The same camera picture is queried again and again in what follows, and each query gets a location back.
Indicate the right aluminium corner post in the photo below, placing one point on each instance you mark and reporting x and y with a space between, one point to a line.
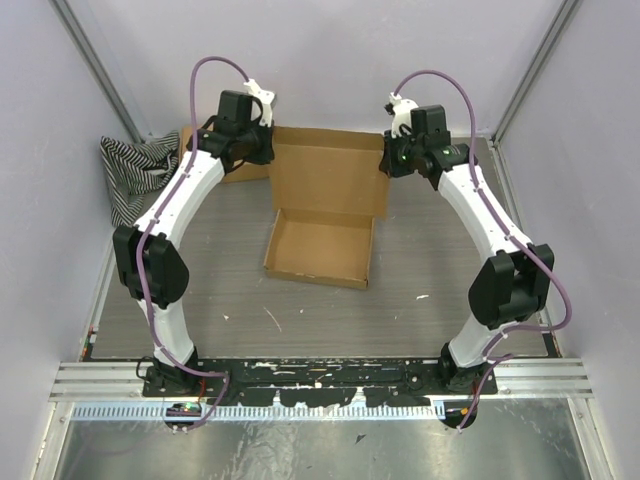
549 42

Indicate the aluminium corner post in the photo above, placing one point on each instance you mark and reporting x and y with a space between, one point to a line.
549 42
89 55

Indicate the aluminium front frame rail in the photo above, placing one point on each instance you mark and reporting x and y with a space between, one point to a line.
516 378

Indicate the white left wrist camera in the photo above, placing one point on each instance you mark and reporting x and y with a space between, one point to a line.
265 101

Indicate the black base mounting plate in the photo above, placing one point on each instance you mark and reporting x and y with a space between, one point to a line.
313 382

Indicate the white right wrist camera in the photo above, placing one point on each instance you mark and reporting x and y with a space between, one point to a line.
400 111

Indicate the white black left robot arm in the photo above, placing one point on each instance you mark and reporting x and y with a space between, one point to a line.
147 253

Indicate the brown cardboard box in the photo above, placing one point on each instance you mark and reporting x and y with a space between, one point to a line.
246 172
328 193

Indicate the folded brown cardboard box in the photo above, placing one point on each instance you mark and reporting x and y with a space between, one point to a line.
246 172

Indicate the striped black white cloth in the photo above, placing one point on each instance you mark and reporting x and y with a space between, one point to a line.
135 170

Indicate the left aluminium corner post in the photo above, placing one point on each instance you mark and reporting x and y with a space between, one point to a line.
89 55

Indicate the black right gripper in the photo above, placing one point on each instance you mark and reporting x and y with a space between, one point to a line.
388 164

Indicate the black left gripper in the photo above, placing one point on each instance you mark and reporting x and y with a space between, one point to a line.
267 155

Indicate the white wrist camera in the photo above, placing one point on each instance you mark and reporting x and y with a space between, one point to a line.
400 111
265 101

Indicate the white slotted cable duct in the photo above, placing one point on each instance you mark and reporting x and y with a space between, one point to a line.
148 411

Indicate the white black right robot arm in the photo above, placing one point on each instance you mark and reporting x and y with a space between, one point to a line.
511 284

